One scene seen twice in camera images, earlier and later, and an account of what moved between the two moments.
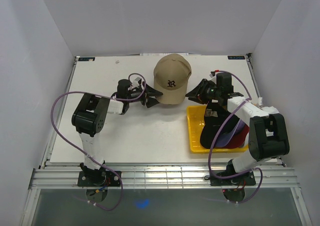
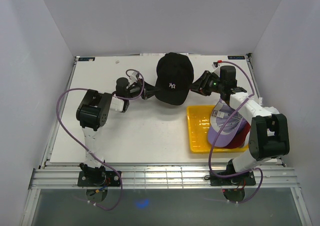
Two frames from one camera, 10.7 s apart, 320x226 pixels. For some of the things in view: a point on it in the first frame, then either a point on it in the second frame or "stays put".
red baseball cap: (239, 140) stays put
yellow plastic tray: (196, 117) stays put
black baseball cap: (215, 114) → (174, 76)
